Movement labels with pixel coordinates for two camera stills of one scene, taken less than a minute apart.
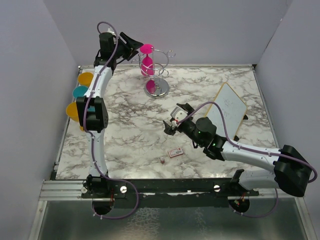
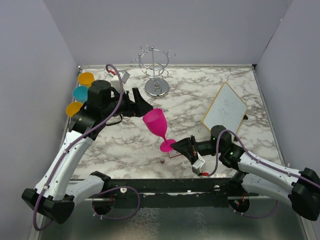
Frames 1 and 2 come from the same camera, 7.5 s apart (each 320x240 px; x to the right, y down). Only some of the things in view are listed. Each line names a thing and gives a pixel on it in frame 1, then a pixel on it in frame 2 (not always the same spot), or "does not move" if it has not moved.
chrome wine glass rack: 152,64 does not move
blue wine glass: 79,91 does not move
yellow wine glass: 85,79 does not move
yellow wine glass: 71,111 does not move
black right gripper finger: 186,107 to 185,146
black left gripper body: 123,50 to 125,107
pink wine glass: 147,66 to 155,121
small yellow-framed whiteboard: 235,109 does not move
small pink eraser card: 175,152 does not move
